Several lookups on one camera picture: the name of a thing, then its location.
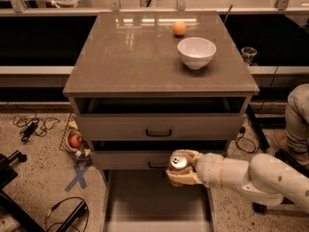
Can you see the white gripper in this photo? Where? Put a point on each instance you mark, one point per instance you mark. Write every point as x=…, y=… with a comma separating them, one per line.
x=209, y=169

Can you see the red coke can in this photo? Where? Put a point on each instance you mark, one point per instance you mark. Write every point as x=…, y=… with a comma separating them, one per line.
x=177, y=169

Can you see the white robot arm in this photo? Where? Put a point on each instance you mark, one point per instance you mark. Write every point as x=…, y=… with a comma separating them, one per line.
x=235, y=175

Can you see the bottom grey drawer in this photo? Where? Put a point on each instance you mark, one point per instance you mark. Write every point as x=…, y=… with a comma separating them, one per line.
x=145, y=201

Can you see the grey drawer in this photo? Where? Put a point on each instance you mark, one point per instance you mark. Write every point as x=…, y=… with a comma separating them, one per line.
x=110, y=155
x=155, y=126
x=145, y=201

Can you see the middle grey drawer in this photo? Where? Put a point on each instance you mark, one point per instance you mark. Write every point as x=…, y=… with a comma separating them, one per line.
x=110, y=155

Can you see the grey drawer cabinet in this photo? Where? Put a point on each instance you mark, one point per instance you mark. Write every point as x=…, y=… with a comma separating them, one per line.
x=130, y=64

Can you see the top grey drawer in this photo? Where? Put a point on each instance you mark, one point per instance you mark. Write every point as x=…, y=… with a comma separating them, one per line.
x=155, y=126

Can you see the person leg with shoe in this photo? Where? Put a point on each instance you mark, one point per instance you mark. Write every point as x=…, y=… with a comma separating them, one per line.
x=294, y=139

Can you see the blue tape cross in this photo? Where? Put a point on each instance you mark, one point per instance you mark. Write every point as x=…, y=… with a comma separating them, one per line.
x=79, y=170

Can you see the white ceramic bowl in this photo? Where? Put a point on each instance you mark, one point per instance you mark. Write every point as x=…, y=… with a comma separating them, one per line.
x=195, y=52

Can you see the red apple in basket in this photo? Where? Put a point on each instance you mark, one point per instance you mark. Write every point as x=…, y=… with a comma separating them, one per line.
x=76, y=141

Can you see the clear glass cup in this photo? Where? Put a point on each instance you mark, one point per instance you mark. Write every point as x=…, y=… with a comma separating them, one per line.
x=248, y=53

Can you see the orange fruit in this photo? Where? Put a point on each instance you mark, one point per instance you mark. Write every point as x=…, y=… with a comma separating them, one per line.
x=179, y=28

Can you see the wire basket with items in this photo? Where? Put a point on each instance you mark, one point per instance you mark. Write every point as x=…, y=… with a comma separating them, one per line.
x=79, y=154

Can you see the black power adapter with cable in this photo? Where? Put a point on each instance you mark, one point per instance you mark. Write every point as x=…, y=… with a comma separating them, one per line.
x=31, y=124

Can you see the black stand with cable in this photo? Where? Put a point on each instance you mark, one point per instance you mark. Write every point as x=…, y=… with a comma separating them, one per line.
x=15, y=204

